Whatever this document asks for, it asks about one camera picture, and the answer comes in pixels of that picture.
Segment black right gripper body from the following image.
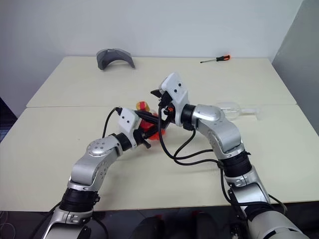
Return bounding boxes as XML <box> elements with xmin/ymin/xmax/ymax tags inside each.
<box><xmin>157</xmin><ymin>91</ymin><xmax>176</xmax><ymax>118</ymax></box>

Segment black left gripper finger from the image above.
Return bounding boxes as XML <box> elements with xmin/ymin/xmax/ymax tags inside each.
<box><xmin>135</xmin><ymin>111</ymin><xmax>161</xmax><ymax>124</ymax></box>
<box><xmin>142</xmin><ymin>126</ymin><xmax>160</xmax><ymax>140</ymax></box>

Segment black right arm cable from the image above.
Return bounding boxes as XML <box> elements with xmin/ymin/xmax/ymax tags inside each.
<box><xmin>157</xmin><ymin>98</ymin><xmax>222</xmax><ymax>168</ymax></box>

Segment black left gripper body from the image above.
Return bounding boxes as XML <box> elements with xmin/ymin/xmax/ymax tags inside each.
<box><xmin>133</xmin><ymin>123</ymin><xmax>152</xmax><ymax>149</ymax></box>

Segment plastic bottle with red drink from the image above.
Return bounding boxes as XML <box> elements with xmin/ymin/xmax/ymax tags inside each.
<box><xmin>136</xmin><ymin>101</ymin><xmax>167</xmax><ymax>141</ymax></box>

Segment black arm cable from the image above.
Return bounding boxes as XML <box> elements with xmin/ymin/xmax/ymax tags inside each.
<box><xmin>157</xmin><ymin>98</ymin><xmax>222</xmax><ymax>168</ymax></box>
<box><xmin>102</xmin><ymin>106</ymin><xmax>123</xmax><ymax>139</ymax></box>

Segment grey curved visor piece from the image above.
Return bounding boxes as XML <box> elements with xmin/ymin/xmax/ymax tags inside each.
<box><xmin>96</xmin><ymin>48</ymin><xmax>136</xmax><ymax>71</ymax></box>

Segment orange and black screwdriver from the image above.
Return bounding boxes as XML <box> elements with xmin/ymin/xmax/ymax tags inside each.
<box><xmin>199</xmin><ymin>53</ymin><xmax>232</xmax><ymax>64</ymax></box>

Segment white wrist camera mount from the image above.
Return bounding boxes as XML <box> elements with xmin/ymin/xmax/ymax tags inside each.
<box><xmin>159</xmin><ymin>72</ymin><xmax>190</xmax><ymax>125</ymax></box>
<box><xmin>118</xmin><ymin>107</ymin><xmax>142</xmax><ymax>136</ymax></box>

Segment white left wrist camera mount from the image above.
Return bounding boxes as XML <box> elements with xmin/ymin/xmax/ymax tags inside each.
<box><xmin>118</xmin><ymin>107</ymin><xmax>142</xmax><ymax>136</ymax></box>

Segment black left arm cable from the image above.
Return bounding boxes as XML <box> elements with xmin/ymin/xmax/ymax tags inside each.
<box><xmin>102</xmin><ymin>106</ymin><xmax>123</xmax><ymax>139</ymax></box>

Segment clear plastic bottle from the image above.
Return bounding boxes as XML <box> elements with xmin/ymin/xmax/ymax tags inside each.
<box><xmin>215</xmin><ymin>101</ymin><xmax>263</xmax><ymax>122</ymax></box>

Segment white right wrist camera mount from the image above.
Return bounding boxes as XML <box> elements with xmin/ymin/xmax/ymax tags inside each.
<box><xmin>159</xmin><ymin>72</ymin><xmax>190</xmax><ymax>125</ymax></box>

